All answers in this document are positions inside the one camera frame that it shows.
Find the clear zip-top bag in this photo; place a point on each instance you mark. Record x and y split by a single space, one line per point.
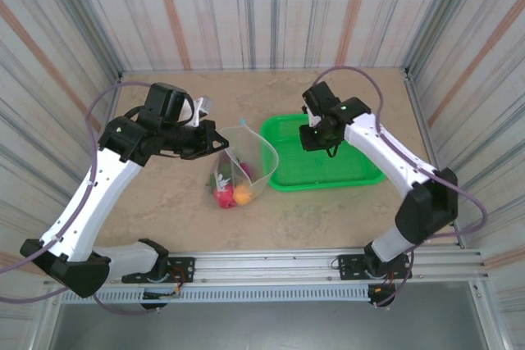
262 161

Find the pink-red toy fruit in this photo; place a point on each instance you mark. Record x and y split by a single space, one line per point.
224 199

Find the aluminium mounting rail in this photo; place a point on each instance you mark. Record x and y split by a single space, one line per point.
266 268

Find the green plastic mesh tray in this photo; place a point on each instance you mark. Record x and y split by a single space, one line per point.
328 174

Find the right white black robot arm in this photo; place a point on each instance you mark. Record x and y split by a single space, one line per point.
385 153

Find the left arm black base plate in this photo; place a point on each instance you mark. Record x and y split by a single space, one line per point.
184 268

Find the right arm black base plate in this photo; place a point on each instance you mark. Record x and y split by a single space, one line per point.
348 268

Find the yellow-orange toy pepper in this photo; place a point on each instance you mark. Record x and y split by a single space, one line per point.
243 195

